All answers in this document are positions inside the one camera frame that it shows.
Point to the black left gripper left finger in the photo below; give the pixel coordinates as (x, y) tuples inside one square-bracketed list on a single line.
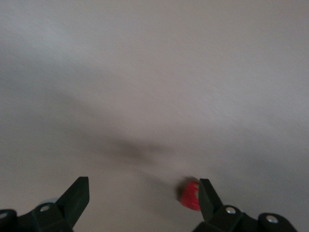
[(76, 200)]

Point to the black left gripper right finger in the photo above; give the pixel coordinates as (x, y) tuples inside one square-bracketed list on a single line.
[(208, 203)]

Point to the red toy strawberry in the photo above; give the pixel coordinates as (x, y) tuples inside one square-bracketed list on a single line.
[(189, 197)]

